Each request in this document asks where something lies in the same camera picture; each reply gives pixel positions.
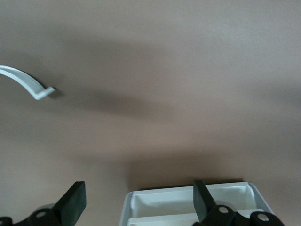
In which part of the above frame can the white curved plastic piece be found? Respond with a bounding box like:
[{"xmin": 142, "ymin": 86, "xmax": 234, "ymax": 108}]
[{"xmin": 0, "ymin": 65, "xmax": 56, "ymax": 101}]

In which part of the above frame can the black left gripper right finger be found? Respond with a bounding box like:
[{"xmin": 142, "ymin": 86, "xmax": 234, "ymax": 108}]
[{"xmin": 193, "ymin": 180, "xmax": 283, "ymax": 226}]

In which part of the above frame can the white plastic drawer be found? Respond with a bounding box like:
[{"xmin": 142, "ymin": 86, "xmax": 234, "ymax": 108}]
[{"xmin": 119, "ymin": 181, "xmax": 275, "ymax": 226}]

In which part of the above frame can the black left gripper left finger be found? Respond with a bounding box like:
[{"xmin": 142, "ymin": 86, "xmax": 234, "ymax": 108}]
[{"xmin": 0, "ymin": 181, "xmax": 87, "ymax": 226}]

